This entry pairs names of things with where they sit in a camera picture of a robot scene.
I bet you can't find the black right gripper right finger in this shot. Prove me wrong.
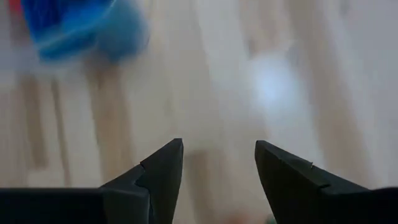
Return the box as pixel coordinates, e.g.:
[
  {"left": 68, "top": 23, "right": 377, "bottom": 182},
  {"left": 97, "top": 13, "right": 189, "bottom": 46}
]
[{"left": 254, "top": 139, "right": 398, "bottom": 224}]

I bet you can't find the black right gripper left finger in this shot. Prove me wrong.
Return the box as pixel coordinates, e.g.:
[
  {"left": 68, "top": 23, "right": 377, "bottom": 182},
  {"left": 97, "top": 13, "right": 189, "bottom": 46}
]
[{"left": 0, "top": 138, "right": 185, "bottom": 224}]

